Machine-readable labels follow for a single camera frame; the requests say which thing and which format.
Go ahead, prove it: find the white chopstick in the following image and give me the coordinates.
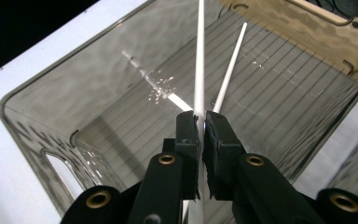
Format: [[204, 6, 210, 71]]
[[213, 21, 249, 115], [182, 0, 207, 224]]

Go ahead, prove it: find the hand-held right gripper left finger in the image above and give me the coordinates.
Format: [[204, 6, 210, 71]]
[[162, 110, 201, 200]]

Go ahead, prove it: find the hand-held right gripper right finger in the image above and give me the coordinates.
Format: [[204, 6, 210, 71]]
[[202, 110, 246, 201]]

